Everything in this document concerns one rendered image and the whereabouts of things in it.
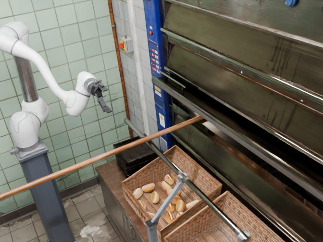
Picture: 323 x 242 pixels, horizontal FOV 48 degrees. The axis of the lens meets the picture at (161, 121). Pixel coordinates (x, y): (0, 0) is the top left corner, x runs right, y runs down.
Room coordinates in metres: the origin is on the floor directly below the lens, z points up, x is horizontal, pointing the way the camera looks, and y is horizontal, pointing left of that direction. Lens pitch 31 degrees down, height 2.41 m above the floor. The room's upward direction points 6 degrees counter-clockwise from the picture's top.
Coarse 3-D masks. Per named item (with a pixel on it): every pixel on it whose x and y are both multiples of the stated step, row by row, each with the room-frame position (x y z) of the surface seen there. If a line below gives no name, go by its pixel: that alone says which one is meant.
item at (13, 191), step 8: (192, 120) 1.94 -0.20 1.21; (168, 128) 1.87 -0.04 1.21; (176, 128) 1.88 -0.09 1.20; (152, 136) 1.81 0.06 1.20; (128, 144) 1.75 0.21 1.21; (136, 144) 1.76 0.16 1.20; (112, 152) 1.69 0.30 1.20; (88, 160) 1.64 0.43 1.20; (96, 160) 1.65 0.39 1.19; (72, 168) 1.59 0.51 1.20; (48, 176) 1.53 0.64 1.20; (56, 176) 1.54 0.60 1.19; (24, 184) 1.49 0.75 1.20; (32, 184) 1.49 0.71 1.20; (8, 192) 1.44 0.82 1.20; (16, 192) 1.45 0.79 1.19
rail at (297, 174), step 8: (160, 80) 2.09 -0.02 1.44; (168, 88) 1.99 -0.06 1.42; (184, 96) 1.84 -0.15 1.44; (192, 104) 1.75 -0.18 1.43; (208, 112) 1.63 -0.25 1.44; (216, 120) 1.56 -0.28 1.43; (232, 128) 1.46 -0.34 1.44; (240, 136) 1.39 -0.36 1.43; (256, 144) 1.31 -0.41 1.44; (264, 152) 1.25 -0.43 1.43; (280, 160) 1.18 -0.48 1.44; (288, 168) 1.13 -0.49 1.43; (296, 176) 1.09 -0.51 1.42; (304, 176) 1.07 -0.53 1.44; (312, 184) 1.02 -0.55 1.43; (320, 192) 0.98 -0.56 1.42
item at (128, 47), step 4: (120, 40) 2.79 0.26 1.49; (124, 40) 2.72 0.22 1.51; (128, 40) 2.73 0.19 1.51; (132, 40) 2.74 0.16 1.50; (124, 44) 2.72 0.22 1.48; (128, 44) 2.73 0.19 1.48; (132, 44) 2.74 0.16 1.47; (124, 48) 2.73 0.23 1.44; (128, 48) 2.72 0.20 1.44; (132, 48) 2.74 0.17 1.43
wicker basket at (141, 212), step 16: (160, 160) 2.12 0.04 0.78; (176, 160) 2.14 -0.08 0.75; (192, 160) 1.99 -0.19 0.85; (144, 176) 2.06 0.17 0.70; (160, 176) 2.12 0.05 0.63; (176, 176) 2.09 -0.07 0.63; (208, 176) 1.83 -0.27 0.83; (128, 192) 1.88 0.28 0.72; (144, 192) 2.01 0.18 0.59; (160, 192) 1.99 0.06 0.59; (192, 192) 1.90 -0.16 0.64; (208, 192) 1.78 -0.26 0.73; (144, 208) 1.71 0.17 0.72; (192, 208) 1.60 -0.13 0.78; (144, 224) 1.70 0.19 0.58; (160, 224) 1.68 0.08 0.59; (176, 224) 1.56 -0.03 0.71; (160, 240) 1.52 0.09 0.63
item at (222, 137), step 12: (180, 108) 2.16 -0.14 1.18; (204, 120) 1.97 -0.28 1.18; (216, 132) 1.82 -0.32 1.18; (228, 144) 1.69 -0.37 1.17; (240, 144) 1.67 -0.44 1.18; (240, 156) 1.60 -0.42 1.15; (252, 156) 1.55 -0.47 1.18; (264, 168) 1.44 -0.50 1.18; (276, 180) 1.35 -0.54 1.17; (288, 180) 1.33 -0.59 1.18; (288, 192) 1.28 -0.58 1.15; (300, 192) 1.24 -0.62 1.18; (312, 204) 1.16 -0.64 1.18
